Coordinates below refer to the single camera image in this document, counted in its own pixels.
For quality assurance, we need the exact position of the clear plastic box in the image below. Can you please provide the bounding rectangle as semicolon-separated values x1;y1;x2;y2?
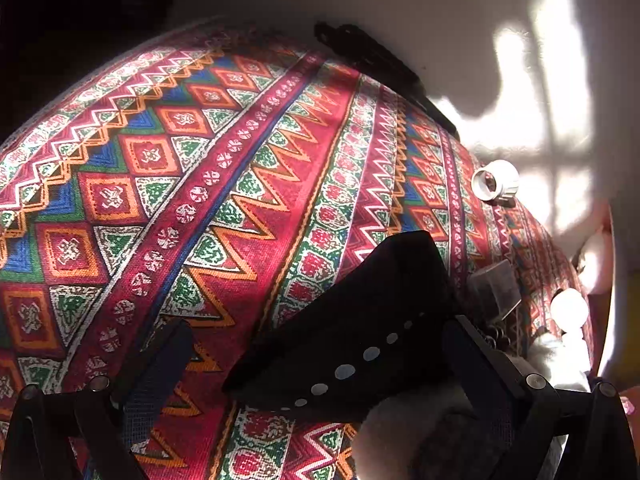
468;259;522;322

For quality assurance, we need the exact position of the white round ball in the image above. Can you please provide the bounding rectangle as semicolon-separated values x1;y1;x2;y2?
550;288;589;333

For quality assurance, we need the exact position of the colourful patterned tablecloth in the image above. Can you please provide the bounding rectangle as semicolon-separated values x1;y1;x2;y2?
1;23;579;479

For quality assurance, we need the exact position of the white plush toy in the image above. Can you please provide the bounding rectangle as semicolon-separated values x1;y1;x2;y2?
352;333;590;479

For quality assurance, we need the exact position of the white tape roll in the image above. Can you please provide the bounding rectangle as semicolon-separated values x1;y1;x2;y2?
471;159;520;204

